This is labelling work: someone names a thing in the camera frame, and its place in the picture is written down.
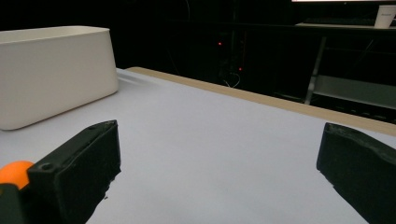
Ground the white plastic storage bin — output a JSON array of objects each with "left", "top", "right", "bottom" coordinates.
[{"left": 0, "top": 25, "right": 120, "bottom": 131}]

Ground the orange ball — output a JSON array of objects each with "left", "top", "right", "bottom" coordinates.
[{"left": 0, "top": 161, "right": 35, "bottom": 190}]

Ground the white floor cable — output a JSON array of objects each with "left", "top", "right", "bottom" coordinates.
[{"left": 221, "top": 72, "right": 242, "bottom": 89}]

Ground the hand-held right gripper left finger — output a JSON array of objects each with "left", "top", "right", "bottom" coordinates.
[{"left": 27, "top": 119, "right": 122, "bottom": 224}]

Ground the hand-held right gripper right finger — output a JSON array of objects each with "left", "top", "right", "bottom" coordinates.
[{"left": 316, "top": 121, "right": 396, "bottom": 224}]

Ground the dark desk shelf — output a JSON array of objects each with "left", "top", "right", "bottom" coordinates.
[{"left": 294, "top": 21, "right": 396, "bottom": 32}]

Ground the white table cover sheet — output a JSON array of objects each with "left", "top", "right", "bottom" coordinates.
[{"left": 0, "top": 68, "right": 396, "bottom": 224}]

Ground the white paper cup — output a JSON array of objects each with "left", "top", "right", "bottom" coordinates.
[{"left": 374, "top": 5, "right": 396, "bottom": 30}]

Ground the grey metal stand frame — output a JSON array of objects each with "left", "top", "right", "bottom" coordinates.
[{"left": 304, "top": 35, "right": 396, "bottom": 110}]

